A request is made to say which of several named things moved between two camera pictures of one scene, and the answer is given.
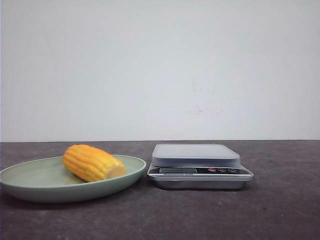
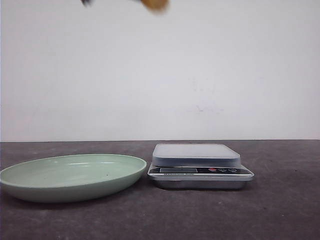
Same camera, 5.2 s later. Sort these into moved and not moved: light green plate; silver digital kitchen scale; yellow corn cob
Moved: yellow corn cob
Not moved: light green plate; silver digital kitchen scale
